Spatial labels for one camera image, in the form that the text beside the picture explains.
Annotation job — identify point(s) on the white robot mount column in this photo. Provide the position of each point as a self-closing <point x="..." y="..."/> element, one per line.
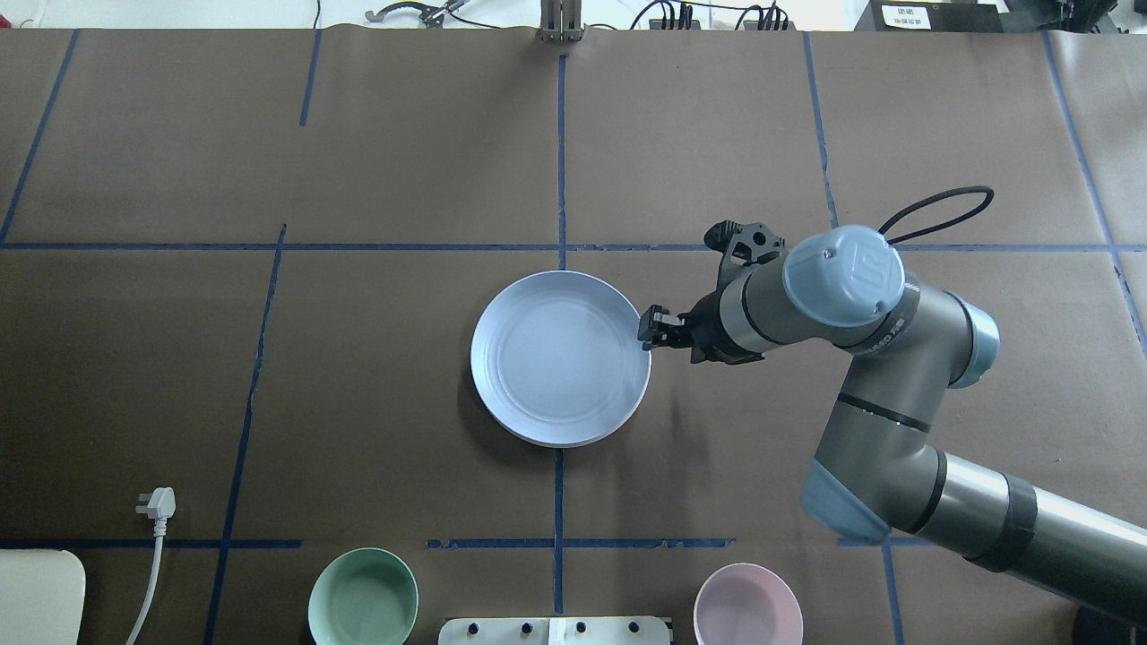
<point x="641" y="629"/>

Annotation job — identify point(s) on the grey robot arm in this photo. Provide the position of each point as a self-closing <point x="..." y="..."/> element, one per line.
<point x="874" y="470"/>

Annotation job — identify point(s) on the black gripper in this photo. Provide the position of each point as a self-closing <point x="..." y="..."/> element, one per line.
<point x="707" y="329"/>

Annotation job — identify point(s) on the green bowl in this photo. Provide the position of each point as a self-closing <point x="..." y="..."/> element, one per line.
<point x="366" y="596"/>

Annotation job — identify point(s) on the cream white toaster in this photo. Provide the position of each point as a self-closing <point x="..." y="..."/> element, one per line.
<point x="42" y="596"/>

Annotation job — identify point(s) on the blue plate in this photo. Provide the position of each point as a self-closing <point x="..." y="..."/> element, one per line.
<point x="555" y="359"/>

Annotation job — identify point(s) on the grey metal camera post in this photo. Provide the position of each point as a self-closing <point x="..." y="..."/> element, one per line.
<point x="561" y="21"/>

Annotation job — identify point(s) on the pink bowl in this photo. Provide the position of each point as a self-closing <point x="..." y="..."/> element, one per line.
<point x="744" y="603"/>

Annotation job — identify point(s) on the black box with label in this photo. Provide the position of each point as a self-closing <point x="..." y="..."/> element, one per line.
<point x="929" y="16"/>

